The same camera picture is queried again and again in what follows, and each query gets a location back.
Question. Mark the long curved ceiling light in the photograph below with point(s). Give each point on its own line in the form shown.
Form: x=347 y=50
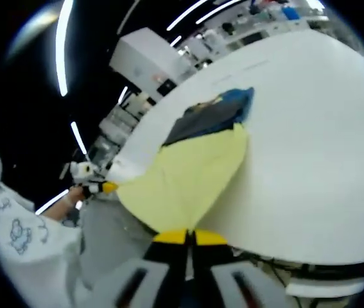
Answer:
x=185 y=16

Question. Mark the small black cabinet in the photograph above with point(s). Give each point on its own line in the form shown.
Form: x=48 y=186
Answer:
x=166 y=86

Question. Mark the bright arc ceiling light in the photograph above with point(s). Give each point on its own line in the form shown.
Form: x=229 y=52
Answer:
x=62 y=54

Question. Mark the large white block pillar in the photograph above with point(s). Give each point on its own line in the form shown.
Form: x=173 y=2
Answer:
x=143 y=54

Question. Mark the low straight ceiling light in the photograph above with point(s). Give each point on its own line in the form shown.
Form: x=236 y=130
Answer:
x=51 y=202

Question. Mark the blue storage box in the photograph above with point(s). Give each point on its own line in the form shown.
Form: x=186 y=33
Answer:
x=289 y=13

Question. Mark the person's left hand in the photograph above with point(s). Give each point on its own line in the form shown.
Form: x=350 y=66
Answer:
x=75 y=195

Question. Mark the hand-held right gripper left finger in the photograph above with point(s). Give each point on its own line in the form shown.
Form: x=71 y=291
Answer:
x=143 y=282

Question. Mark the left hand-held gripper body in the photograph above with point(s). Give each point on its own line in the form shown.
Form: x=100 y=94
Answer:
x=83 y=170

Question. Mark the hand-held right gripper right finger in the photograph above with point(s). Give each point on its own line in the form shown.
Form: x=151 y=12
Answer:
x=233 y=282

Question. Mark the white lab counter shelving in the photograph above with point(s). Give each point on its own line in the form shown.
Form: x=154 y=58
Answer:
x=249 y=29

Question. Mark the shorter curved ceiling light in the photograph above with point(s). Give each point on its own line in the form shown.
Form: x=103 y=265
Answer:
x=217 y=11

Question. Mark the yellow blue black garment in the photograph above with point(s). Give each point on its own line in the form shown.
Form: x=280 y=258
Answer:
x=185 y=179

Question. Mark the short straight ceiling light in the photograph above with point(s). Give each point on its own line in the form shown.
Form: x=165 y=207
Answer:
x=78 y=138

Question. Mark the white table base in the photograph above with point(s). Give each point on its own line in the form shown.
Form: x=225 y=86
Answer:
x=326 y=288

